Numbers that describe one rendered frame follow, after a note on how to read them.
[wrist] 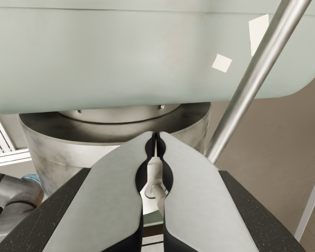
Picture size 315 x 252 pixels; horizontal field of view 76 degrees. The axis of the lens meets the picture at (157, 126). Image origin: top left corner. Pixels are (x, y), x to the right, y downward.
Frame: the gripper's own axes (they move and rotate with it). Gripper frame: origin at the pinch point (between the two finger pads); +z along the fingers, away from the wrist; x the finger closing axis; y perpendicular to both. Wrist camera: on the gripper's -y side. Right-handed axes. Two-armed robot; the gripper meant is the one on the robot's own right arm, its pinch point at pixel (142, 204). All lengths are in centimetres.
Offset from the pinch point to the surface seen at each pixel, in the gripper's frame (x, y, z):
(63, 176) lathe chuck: 13.9, -23.4, -11.4
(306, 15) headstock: 17.7, -41.5, 13.1
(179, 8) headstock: 17.9, -41.8, 1.2
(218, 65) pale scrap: 18.0, -37.4, 5.2
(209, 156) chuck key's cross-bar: 23.7, -31.7, 2.6
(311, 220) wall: -96, 191, 235
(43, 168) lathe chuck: 11.6, -23.2, -14.4
